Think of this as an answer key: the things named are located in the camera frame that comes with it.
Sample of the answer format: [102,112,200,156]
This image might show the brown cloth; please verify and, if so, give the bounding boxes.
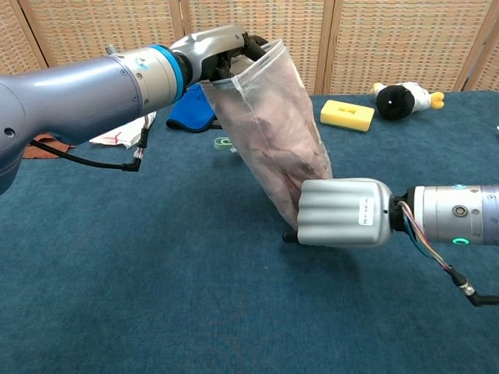
[22,132,75,160]

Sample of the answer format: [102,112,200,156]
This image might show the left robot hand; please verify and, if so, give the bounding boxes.
[170,23,280,83]

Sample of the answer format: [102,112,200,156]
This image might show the yellow sponge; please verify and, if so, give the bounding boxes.
[320,100,376,134]

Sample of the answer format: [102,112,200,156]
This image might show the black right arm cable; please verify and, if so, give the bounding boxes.
[401,202,499,308]

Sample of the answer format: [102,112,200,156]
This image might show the pink white wet wipes pack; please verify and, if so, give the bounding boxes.
[89,111,157,150]

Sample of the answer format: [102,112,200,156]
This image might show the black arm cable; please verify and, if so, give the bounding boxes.
[401,202,499,308]
[29,116,151,172]

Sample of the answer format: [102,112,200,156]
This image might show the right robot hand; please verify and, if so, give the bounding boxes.
[283,178,394,249]

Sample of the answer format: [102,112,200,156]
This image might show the woven folding screen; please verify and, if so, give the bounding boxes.
[0,0,499,94]

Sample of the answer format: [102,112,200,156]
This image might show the transparent plastic bag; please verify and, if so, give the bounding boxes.
[199,38,333,231]

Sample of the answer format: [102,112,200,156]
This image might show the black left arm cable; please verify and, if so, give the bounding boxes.
[29,116,151,172]

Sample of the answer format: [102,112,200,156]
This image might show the blue felt table mat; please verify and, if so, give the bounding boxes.
[0,90,499,374]

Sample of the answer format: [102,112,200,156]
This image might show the black white plush toy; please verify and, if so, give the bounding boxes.
[370,81,445,121]

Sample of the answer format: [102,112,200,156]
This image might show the green mini dustpan set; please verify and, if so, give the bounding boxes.
[213,136,239,153]

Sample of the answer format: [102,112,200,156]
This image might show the pink floral garment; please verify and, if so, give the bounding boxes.
[221,77,332,223]

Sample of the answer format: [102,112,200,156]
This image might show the blue black fabric pouch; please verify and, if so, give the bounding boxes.
[166,83,223,133]

